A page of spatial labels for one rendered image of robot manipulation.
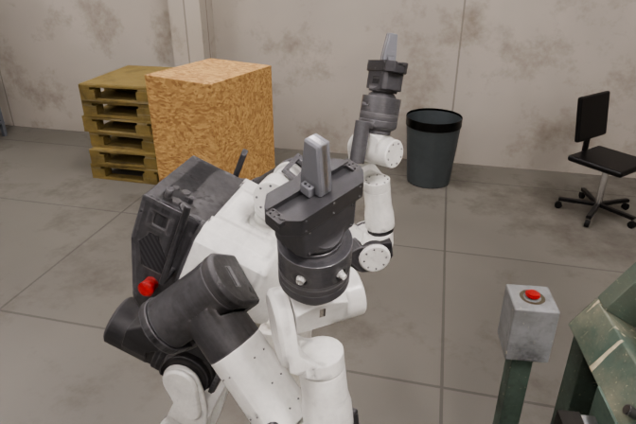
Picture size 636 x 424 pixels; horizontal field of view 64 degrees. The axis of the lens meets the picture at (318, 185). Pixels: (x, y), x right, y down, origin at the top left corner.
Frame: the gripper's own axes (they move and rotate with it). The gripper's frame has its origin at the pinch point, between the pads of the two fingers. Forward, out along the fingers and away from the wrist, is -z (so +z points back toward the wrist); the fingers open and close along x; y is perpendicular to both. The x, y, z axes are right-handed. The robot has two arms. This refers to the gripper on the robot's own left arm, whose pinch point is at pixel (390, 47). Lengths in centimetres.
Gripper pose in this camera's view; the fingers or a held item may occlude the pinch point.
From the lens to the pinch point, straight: 119.7
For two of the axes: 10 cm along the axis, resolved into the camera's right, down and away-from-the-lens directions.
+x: 3.5, 2.2, -9.1
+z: -1.4, 9.7, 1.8
